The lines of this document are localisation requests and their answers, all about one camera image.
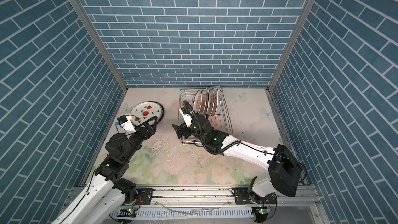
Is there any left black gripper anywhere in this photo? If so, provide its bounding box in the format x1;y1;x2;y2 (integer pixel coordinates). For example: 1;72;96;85
122;117;158;163

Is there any strawberry print blue rim plate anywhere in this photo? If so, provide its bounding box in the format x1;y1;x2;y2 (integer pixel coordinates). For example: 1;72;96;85
130;102;151;126

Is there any dark patterned rim plate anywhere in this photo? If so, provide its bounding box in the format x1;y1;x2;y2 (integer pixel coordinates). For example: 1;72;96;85
147;101;165;123

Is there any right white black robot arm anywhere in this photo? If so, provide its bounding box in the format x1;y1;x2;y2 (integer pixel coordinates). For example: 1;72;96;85
172;114;304;199

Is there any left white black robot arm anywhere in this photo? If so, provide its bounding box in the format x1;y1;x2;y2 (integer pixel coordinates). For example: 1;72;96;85
53;116;158;224

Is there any red rim white plate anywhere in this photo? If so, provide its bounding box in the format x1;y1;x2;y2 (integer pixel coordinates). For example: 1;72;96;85
193;90;203;113

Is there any patterned brown white plate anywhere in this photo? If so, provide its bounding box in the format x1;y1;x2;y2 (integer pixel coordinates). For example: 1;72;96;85
211;87;219;116

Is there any left green circuit board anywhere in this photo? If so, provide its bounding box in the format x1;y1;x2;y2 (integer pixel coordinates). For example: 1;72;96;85
117;209;137;218

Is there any green circuit board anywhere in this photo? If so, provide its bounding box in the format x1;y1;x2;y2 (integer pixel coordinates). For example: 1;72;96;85
252;207;272;219
117;209;137;218

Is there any right green circuit board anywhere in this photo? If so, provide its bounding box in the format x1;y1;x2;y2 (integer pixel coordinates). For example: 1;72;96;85
252;207;272;219

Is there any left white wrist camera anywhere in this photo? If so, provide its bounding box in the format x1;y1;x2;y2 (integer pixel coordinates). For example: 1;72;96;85
117;114;136;133

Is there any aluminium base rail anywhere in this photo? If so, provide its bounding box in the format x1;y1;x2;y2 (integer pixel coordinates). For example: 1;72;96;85
62;185;327;222

